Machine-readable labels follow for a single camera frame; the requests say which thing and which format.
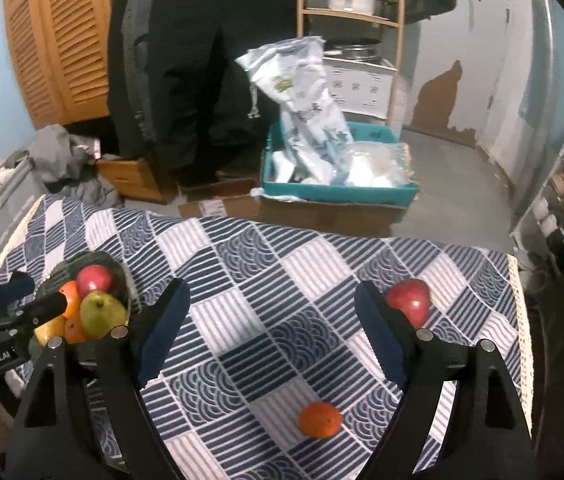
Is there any red apple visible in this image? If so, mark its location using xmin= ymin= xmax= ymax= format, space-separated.
xmin=385 ymin=278 xmax=432 ymax=328
xmin=76 ymin=264 xmax=114 ymax=299

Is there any black hanging coat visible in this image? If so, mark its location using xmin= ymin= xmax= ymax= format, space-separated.
xmin=107 ymin=0 xmax=296 ymax=188

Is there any small tangerine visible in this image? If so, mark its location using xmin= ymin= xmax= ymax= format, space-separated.
xmin=297 ymin=402 xmax=343 ymax=439

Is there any wooden drawer box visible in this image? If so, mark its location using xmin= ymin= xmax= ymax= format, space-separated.
xmin=95 ymin=158 xmax=178 ymax=205

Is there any white patterned storage box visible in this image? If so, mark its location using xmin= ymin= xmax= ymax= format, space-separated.
xmin=323 ymin=58 xmax=397 ymax=119

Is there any steel steamer pot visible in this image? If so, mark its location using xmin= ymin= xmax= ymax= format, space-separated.
xmin=324 ymin=38 xmax=382 ymax=63

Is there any wooden louvered wardrobe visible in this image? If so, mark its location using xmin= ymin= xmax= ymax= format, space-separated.
xmin=4 ymin=0 xmax=112 ymax=129

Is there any small labelled cardboard box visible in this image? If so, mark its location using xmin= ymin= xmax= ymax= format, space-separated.
xmin=178 ymin=195 xmax=260 ymax=219

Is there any teal plastic crate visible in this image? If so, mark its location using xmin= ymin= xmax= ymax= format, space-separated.
xmin=261 ymin=122 xmax=419 ymax=208

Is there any yellow green mango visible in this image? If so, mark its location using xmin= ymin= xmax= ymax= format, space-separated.
xmin=80 ymin=290 xmax=129 ymax=339

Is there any grey hanging bag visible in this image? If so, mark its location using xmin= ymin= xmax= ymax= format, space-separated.
xmin=404 ymin=0 xmax=458 ymax=25

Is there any green glass bowl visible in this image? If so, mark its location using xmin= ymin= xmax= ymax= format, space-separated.
xmin=34 ymin=252 xmax=135 ymax=347

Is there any large orange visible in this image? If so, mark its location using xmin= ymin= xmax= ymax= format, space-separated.
xmin=59 ymin=280 xmax=81 ymax=318

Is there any grey clothes pile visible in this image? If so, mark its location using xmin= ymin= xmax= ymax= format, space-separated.
xmin=26 ymin=125 xmax=122 ymax=208

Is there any grey storage bin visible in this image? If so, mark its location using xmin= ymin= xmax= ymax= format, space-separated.
xmin=0 ymin=151 xmax=47 ymax=253

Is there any wooden ladder shelf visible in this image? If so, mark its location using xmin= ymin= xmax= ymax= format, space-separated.
xmin=296 ymin=0 xmax=407 ymax=131

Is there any brown cardboard box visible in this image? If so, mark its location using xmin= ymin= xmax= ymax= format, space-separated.
xmin=258 ymin=197 xmax=408 ymax=237

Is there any blue white patterned tablecloth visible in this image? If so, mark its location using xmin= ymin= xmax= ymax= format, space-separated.
xmin=0 ymin=195 xmax=534 ymax=479

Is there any white rice bag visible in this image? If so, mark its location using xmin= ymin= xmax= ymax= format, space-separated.
xmin=236 ymin=36 xmax=353 ymax=185

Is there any clear plastic bag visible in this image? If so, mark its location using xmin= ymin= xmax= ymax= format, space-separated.
xmin=343 ymin=141 xmax=414 ymax=188

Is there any white door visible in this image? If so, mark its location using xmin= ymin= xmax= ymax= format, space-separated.
xmin=401 ymin=0 xmax=553 ymax=162

